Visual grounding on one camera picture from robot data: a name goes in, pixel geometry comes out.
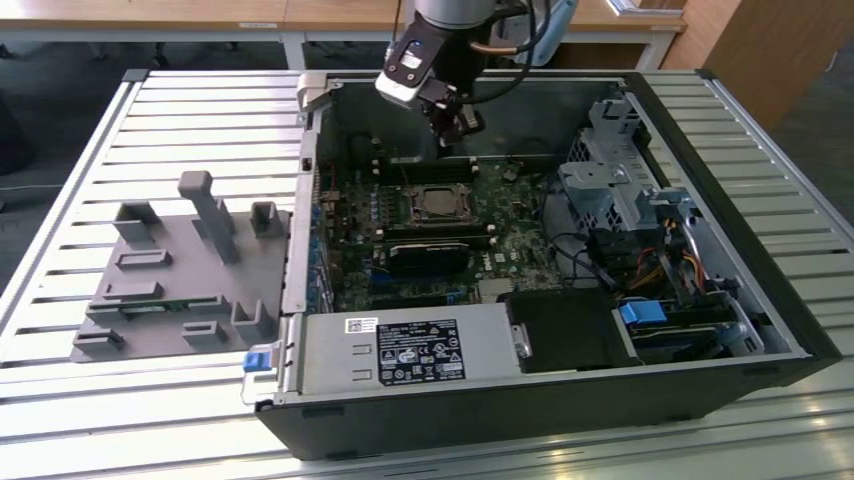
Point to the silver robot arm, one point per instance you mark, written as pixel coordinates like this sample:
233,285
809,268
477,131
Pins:
454,10

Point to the metal locking lever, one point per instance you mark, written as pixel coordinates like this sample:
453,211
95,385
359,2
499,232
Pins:
403,177

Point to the CPU socket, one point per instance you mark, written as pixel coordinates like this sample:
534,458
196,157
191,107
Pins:
414,220

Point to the black RAM slots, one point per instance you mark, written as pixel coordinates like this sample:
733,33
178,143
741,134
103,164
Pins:
434,233
434,170

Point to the silver metal drive cage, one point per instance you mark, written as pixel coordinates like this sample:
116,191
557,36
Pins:
594,200

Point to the green motherboard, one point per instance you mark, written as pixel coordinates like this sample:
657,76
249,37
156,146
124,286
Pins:
521,235

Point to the wooden desk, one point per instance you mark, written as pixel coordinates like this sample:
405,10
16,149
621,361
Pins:
200,12

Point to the small silver heat sink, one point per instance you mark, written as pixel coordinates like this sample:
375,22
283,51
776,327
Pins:
495,290

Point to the wooden cabinet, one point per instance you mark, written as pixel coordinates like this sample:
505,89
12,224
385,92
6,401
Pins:
768,50

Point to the blue disk carrier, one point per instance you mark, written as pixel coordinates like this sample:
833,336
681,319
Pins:
642,315

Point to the grey power supply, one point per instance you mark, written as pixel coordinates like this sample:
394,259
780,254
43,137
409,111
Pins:
334,350

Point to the grey parts rack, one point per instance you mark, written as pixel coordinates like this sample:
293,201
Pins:
174,280

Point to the green RAM stick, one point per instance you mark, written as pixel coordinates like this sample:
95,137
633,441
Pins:
176,304

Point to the blue case latch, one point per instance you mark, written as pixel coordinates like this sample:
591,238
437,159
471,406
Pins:
257,361

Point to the black PC case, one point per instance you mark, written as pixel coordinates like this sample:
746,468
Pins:
467,425

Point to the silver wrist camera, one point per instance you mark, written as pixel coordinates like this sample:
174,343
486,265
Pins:
407,70

